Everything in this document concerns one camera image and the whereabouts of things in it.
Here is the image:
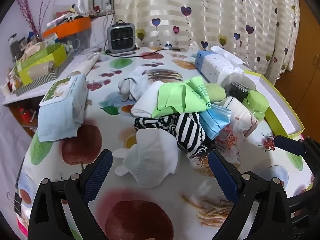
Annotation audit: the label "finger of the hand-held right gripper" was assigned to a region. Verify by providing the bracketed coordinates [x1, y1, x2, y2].
[274, 135, 316, 156]

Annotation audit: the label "red object under shelf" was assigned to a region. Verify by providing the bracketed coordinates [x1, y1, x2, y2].
[17, 106, 35, 123]

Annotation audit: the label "blue white tissue pack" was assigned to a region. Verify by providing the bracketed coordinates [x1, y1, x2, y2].
[195, 45, 247, 83]

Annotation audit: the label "fruit print tablecloth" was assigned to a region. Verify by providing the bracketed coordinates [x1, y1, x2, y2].
[15, 46, 315, 240]

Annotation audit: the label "grey white sock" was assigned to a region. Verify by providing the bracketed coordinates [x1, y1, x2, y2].
[117, 66, 148, 102]

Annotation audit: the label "white folded towel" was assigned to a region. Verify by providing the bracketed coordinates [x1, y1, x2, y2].
[130, 80, 165, 118]

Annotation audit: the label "purple dried flower branches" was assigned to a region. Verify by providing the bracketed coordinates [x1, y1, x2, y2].
[16, 0, 63, 39]

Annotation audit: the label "small grey space heater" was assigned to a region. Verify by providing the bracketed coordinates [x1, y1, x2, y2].
[107, 20, 137, 54]

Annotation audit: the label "white power cable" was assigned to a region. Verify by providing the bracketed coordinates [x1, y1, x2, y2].
[102, 3, 114, 28]

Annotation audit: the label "lime green cardboard box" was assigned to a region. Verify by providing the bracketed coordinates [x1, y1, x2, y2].
[15, 42, 68, 85]

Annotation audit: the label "white plastic bag red print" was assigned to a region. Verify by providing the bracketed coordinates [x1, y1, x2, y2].
[215, 125, 247, 164]

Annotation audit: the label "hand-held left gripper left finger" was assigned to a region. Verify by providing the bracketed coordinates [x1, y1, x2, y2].
[27, 149, 114, 240]

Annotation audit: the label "grey chevron pattern tray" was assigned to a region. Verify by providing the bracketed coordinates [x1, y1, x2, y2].
[15, 52, 75, 97]

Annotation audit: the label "green sock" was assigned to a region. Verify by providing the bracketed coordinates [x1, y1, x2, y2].
[205, 84, 227, 103]

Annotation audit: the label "wooden wardrobe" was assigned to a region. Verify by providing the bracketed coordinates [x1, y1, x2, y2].
[274, 0, 320, 140]

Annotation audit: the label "blue face mask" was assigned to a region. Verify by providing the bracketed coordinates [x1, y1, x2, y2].
[199, 105, 232, 140]

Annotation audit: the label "white bottle green lid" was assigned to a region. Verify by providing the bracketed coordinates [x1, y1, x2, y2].
[221, 90, 270, 135]

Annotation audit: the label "black heater cable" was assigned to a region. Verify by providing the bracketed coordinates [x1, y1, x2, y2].
[104, 46, 182, 56]

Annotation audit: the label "cream striped heart-print curtain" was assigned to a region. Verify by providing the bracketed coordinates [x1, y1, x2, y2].
[112, 0, 300, 80]

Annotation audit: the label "light blue washcloth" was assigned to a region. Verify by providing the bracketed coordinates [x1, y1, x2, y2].
[37, 74, 88, 142]

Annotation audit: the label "shallow yellow-green box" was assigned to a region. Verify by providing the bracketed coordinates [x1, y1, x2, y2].
[244, 69, 306, 138]

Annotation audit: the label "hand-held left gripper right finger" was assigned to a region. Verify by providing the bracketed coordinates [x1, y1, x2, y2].
[208, 149, 293, 240]

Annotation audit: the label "clear storage box orange lid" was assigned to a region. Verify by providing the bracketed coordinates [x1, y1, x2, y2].
[42, 17, 92, 53]

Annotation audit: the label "black binder clip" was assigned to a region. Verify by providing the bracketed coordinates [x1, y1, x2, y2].
[6, 191, 23, 217]

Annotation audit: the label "dark clear plastic jar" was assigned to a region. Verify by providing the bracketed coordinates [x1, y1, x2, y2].
[221, 72, 257, 99]

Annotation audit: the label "light green cloth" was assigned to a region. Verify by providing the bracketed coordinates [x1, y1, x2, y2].
[151, 78, 213, 118]

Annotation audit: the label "rolled white sheet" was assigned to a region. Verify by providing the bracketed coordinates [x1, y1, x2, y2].
[71, 52, 102, 77]

